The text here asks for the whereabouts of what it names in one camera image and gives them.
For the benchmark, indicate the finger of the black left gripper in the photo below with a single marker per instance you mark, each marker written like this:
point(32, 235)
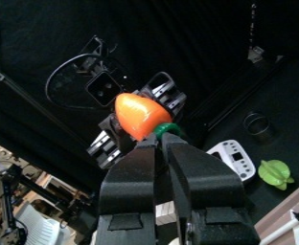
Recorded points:
point(104, 150)
point(168, 95)

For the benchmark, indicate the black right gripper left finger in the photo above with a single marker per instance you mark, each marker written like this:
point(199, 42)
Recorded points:
point(131, 185)

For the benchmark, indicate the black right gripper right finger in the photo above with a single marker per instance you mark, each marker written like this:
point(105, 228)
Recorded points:
point(207, 188)

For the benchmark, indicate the orange toy carrot green-top piece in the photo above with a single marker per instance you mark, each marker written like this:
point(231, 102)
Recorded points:
point(139, 115)

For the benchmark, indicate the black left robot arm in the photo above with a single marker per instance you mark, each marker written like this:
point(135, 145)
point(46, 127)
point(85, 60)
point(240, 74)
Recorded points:
point(70, 81)

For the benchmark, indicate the white toy kitchen scale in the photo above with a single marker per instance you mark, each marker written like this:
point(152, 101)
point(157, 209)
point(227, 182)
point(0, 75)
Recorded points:
point(236, 158)

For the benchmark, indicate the green toy star fruit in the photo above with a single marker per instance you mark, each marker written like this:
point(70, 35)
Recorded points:
point(275, 173)

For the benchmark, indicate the pink cutting board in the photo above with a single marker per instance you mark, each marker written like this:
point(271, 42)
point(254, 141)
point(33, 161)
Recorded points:
point(283, 207)

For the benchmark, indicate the small black cup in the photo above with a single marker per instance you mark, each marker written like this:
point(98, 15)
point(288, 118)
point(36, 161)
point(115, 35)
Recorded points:
point(256, 126)

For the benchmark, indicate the white plastic chair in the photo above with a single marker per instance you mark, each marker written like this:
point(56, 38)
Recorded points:
point(38, 225)

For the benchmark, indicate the black metal stand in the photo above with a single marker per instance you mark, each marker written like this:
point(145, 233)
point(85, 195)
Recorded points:
point(9, 204)

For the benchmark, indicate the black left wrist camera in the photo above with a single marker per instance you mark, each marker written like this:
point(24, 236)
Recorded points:
point(103, 87)

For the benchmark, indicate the grey frame clamp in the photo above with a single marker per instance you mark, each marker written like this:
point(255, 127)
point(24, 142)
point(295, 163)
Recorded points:
point(255, 53)

